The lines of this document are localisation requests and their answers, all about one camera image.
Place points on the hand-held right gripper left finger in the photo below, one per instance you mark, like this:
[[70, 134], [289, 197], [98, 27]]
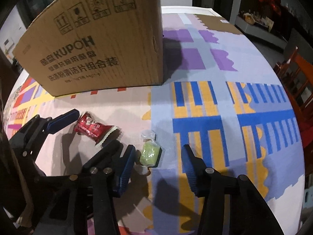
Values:
[[126, 169]]

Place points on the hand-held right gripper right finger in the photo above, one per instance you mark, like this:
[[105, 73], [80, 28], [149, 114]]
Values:
[[190, 169]]

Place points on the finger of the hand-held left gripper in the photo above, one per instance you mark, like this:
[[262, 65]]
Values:
[[105, 153], [63, 121]]

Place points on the pale green candy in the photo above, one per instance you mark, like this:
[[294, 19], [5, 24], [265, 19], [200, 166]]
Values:
[[149, 153]]

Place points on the dark red candy packet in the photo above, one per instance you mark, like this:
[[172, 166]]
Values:
[[91, 127]]

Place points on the brown cardboard box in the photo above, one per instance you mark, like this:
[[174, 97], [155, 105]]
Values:
[[97, 41]]

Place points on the white intercom panel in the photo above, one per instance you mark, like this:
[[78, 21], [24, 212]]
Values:
[[8, 44]]

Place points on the dark sliding glass door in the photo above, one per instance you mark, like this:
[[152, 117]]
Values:
[[41, 0]]

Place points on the brown wooden chair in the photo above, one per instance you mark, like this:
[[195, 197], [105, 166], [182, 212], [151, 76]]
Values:
[[298, 78]]

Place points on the white low cabinet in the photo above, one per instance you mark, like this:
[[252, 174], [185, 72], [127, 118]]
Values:
[[261, 35]]

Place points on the fruit basket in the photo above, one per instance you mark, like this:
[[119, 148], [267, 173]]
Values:
[[249, 18]]

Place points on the grey dining chair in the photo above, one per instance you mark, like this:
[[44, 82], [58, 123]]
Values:
[[298, 40]]

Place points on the red foil balloons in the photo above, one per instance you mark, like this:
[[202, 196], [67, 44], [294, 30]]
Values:
[[270, 1]]

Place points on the dark sideboard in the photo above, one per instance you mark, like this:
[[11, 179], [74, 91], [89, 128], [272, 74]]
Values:
[[298, 17]]

